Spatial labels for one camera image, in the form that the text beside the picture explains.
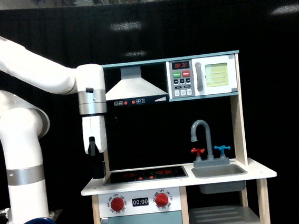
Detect wooden toy kitchen frame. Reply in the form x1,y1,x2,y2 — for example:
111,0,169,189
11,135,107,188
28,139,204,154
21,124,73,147
82,51,277,224

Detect black toy cooktop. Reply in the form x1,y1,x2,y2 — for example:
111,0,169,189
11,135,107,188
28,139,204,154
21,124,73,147
104,165,187,185

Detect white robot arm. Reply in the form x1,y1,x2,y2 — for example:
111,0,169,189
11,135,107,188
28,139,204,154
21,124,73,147
0,36,107,224

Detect grey toy sink basin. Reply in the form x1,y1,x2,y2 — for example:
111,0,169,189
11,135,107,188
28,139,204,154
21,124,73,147
192,164,247,194

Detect left red stove knob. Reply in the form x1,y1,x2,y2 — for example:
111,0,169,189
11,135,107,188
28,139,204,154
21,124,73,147
110,197,124,212

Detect red faucet handle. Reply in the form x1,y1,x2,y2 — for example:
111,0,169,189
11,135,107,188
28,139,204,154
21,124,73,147
191,148,206,161

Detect grey lower shelf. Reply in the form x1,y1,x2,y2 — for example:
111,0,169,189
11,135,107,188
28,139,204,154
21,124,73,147
189,205,261,224

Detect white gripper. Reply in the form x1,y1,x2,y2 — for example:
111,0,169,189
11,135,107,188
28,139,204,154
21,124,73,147
82,115,108,179

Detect black curtain backdrop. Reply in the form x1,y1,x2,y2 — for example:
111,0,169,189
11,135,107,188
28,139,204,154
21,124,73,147
0,0,299,224

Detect toy microwave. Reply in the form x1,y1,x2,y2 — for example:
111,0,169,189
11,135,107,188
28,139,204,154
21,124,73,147
166,53,238,101

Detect grey toy faucet spout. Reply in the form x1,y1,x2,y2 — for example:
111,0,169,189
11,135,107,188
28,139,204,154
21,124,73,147
190,119,230,168

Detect right red stove knob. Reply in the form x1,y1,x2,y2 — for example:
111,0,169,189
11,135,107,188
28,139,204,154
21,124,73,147
155,193,169,207

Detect red stove knob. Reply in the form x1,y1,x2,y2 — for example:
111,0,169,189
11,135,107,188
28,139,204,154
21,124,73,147
110,197,124,212
155,193,169,207

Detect silver range hood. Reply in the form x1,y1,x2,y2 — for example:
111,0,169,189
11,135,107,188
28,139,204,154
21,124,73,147
105,66,169,108

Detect blue faucet handle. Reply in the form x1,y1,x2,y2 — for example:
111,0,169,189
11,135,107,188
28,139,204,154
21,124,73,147
214,145,231,159

